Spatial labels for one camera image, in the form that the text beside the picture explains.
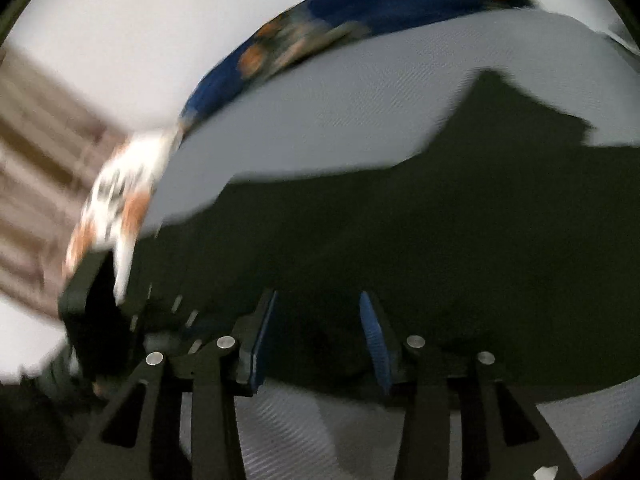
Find grey mesh mattress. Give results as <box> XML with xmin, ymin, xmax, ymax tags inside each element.
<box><xmin>142</xmin><ymin>9</ymin><xmax>640</xmax><ymax>480</ymax></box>

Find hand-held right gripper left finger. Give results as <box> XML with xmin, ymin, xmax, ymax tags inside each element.
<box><xmin>60</xmin><ymin>289</ymin><xmax>279</xmax><ymax>480</ymax></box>

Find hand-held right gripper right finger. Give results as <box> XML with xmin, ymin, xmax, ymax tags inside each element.
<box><xmin>359</xmin><ymin>291</ymin><xmax>583</xmax><ymax>480</ymax></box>

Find person's left forearm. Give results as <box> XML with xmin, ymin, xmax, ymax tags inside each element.
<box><xmin>20</xmin><ymin>345</ymin><xmax>98</xmax><ymax>406</ymax></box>

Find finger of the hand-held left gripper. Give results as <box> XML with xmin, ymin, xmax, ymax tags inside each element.
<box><xmin>127</xmin><ymin>285</ymin><xmax>241</xmax><ymax>361</ymax></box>

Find white floral pillow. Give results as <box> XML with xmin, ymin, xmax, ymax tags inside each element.
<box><xmin>62</xmin><ymin>127</ymin><xmax>185</xmax><ymax>302</ymax></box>

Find brown wooden furniture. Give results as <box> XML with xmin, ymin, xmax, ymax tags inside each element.
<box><xmin>0</xmin><ymin>44</ymin><xmax>128</xmax><ymax>320</ymax></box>

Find black pants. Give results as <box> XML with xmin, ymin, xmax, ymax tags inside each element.
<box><xmin>115</xmin><ymin>69</ymin><xmax>640</xmax><ymax>405</ymax></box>

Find blue floral blanket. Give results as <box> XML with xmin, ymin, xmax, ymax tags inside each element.
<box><xmin>179</xmin><ymin>0</ymin><xmax>540</xmax><ymax>135</ymax></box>

